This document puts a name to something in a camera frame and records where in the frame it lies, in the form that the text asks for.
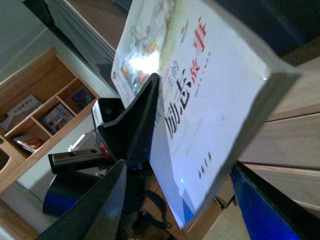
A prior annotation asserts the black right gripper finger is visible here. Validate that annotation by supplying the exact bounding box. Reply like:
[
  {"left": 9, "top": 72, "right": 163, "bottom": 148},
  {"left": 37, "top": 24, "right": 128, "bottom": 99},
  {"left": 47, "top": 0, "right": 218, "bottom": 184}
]
[{"left": 230, "top": 162, "right": 320, "bottom": 240}]

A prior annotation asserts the blue book in bookcase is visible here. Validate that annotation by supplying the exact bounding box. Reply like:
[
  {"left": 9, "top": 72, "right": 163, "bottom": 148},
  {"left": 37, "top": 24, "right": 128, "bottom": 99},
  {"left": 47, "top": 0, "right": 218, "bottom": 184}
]
[{"left": 71, "top": 89, "right": 93, "bottom": 110}]

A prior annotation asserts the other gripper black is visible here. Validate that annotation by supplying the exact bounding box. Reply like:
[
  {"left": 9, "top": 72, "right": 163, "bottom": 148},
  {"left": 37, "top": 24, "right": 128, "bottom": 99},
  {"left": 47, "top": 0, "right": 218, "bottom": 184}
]
[{"left": 37, "top": 73, "right": 160, "bottom": 240}]

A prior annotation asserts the distant wooden bookcase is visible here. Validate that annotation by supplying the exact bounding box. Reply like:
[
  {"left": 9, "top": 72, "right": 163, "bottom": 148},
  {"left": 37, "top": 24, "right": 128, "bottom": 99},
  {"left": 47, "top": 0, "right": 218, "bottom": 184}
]
[{"left": 0, "top": 47, "right": 99, "bottom": 192}]

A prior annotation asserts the colourful book in bookcase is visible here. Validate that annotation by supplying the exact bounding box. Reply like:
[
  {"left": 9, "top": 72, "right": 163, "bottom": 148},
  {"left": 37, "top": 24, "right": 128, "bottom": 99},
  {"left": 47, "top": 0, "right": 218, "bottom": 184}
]
[{"left": 40, "top": 103, "right": 74, "bottom": 134}]

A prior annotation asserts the white book with Chinese title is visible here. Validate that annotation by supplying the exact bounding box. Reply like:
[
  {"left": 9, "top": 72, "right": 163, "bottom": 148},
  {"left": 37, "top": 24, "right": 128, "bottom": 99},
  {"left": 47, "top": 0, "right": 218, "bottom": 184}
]
[{"left": 111, "top": 0, "right": 300, "bottom": 229}]

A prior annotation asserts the red white book in bookcase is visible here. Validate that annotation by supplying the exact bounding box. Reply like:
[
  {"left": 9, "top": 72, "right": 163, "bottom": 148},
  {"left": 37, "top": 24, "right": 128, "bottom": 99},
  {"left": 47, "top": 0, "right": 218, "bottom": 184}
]
[{"left": 13, "top": 133, "right": 45, "bottom": 153}]

